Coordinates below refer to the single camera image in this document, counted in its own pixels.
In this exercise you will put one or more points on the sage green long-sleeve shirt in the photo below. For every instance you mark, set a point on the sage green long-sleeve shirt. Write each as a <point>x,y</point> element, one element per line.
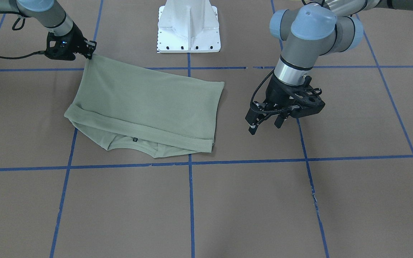
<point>171,115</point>

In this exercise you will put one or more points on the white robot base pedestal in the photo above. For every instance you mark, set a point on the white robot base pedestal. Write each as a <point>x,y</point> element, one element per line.
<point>188,26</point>

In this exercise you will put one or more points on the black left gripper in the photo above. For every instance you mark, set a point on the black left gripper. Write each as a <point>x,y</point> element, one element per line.
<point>277,94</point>

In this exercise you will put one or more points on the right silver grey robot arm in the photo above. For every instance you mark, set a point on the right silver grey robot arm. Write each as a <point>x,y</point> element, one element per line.
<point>48,12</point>

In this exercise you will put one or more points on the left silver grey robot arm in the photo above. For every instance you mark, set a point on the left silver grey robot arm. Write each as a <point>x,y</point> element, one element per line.
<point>319,27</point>

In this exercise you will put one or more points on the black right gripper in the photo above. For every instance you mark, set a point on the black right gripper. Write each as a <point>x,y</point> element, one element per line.
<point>74,38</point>

